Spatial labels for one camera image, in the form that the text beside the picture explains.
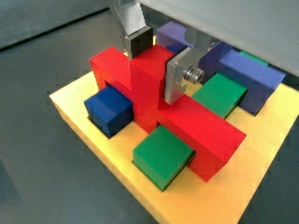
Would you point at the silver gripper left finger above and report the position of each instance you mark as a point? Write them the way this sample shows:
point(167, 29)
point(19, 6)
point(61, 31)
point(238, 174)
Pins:
point(136, 33)

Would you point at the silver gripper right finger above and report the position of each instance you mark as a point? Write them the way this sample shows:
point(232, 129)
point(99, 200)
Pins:
point(182, 66)

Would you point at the red stepped block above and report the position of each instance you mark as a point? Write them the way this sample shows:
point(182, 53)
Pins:
point(138, 78)

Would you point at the yellow puzzle board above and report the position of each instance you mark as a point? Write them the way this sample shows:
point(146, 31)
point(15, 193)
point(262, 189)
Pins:
point(191, 201)

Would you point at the purple blue block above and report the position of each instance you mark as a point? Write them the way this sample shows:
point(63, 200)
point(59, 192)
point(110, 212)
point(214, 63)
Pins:
point(248, 71)

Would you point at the dark blue block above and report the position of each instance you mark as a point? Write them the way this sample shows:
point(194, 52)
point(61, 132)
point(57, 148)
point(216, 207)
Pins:
point(110, 110)

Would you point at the green block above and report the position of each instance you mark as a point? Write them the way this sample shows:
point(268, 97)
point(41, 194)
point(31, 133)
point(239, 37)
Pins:
point(162, 155)

